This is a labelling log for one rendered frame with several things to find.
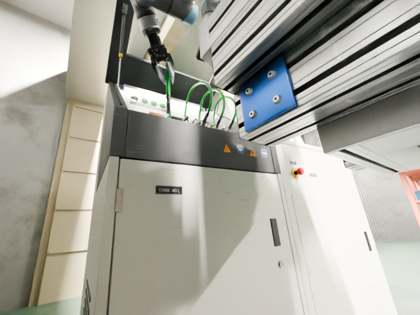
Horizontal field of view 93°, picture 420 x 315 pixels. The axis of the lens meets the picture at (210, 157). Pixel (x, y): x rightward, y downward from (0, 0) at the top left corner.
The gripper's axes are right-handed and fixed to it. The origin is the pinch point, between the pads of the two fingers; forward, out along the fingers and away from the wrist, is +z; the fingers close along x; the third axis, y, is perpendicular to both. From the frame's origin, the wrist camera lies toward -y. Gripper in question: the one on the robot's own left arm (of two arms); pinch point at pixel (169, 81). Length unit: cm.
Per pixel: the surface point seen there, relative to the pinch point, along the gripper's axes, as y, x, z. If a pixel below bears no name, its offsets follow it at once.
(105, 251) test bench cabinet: 60, -24, 30
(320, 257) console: 44, 40, 83
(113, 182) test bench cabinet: 49, -20, 19
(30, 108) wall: -177, -178, -13
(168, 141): 34.9, -4.7, 16.4
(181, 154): 36.1, -1.9, 21.5
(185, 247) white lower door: 55, -8, 42
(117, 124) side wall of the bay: 37.4, -16.2, 6.1
